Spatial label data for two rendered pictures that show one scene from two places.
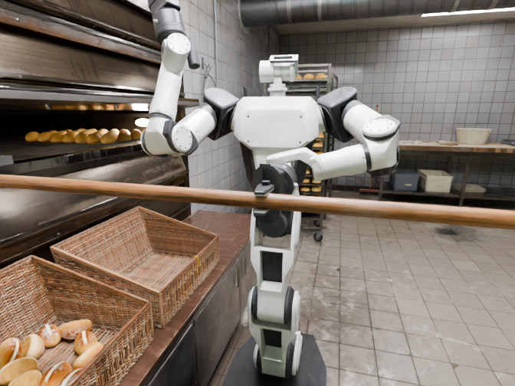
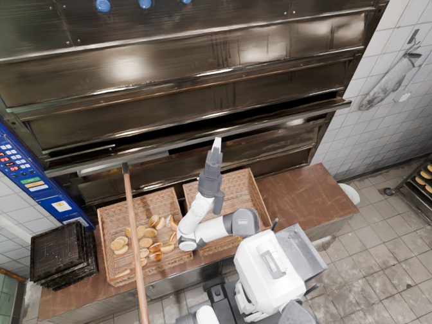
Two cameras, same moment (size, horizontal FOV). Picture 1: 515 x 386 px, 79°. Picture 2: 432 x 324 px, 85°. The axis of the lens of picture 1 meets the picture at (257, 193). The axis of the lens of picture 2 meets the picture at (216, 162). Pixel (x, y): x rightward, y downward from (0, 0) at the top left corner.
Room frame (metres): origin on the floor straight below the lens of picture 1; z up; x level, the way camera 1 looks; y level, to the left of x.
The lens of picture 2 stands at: (0.76, -0.18, 2.34)
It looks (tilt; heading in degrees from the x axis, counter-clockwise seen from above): 51 degrees down; 57
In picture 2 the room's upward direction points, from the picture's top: straight up
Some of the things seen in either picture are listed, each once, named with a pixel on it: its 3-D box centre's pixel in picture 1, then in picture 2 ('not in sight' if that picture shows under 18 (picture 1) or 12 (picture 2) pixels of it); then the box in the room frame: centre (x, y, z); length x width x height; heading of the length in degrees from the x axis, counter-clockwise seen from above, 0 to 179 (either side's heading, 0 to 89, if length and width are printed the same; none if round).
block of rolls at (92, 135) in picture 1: (94, 135); not in sight; (2.01, 1.04, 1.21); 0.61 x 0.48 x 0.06; 75
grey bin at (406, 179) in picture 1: (403, 178); not in sight; (4.64, -2.23, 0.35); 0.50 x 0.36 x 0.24; 165
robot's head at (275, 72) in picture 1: (276, 75); (270, 258); (1.07, -0.06, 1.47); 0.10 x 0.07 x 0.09; 81
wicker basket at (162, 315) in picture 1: (148, 255); (226, 209); (1.30, 0.50, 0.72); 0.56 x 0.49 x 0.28; 165
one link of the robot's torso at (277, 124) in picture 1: (278, 136); (274, 268); (1.13, -0.08, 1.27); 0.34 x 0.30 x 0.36; 81
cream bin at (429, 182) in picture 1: (433, 180); not in sight; (4.53, -2.63, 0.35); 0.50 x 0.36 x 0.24; 167
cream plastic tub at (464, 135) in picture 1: (471, 136); not in sight; (4.50, -3.07, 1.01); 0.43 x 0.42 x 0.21; 75
